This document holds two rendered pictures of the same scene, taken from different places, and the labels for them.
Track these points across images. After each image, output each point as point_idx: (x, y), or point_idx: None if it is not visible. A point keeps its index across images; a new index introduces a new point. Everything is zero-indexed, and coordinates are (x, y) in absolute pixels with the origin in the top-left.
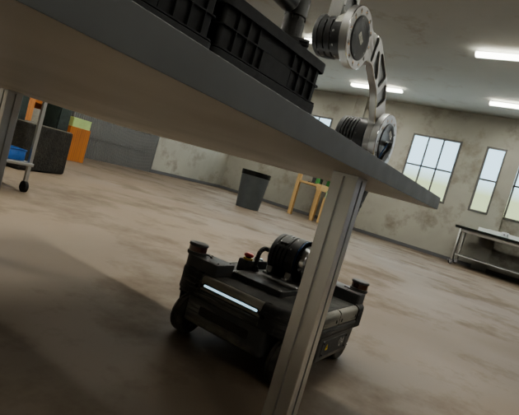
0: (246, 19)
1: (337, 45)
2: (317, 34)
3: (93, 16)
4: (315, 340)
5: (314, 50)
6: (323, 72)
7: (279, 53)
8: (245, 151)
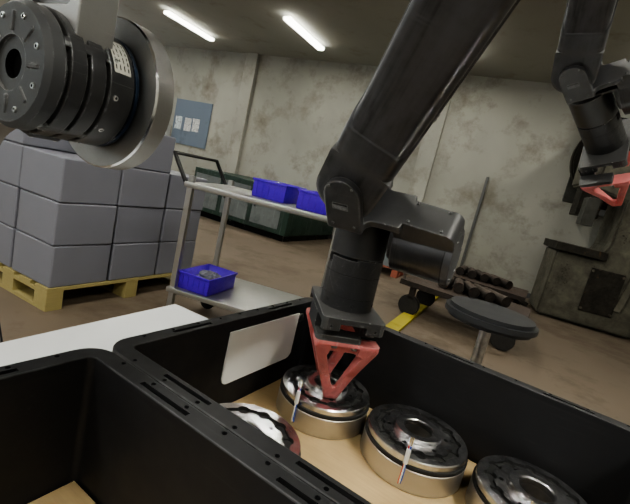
0: (571, 431)
1: (114, 133)
2: (67, 100)
3: None
4: None
5: (24, 126)
6: None
7: (434, 389)
8: None
